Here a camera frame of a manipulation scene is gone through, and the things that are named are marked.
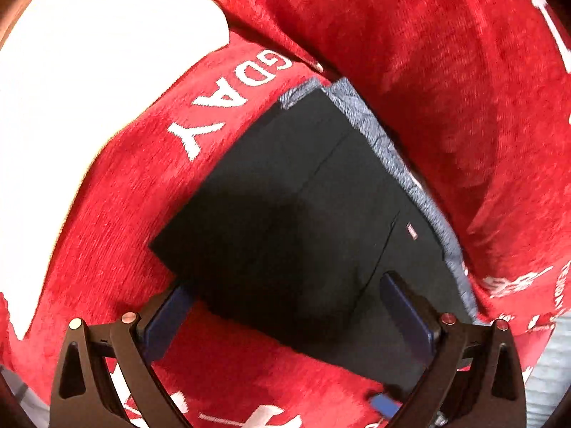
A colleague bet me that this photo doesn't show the red printed blanket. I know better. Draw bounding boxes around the red printed blanket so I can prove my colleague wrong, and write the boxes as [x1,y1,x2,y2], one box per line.
[0,31,558,428]

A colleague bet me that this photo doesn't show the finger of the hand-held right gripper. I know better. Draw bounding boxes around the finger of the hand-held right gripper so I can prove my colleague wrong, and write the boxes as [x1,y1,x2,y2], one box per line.
[369,392,403,418]

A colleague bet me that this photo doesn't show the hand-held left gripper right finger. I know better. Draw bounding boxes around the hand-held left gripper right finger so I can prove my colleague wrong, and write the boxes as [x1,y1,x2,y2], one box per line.
[379,271,528,428]

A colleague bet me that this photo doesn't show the white cloth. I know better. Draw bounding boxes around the white cloth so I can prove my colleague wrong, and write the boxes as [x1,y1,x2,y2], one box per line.
[0,0,230,340]

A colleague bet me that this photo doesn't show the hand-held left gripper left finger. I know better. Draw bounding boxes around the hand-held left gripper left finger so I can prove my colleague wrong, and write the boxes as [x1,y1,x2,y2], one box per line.
[48,282,195,428]

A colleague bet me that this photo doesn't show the black pants with grey stripes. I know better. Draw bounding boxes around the black pants with grey stripes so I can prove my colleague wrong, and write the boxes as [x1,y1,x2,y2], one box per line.
[149,77,480,399]

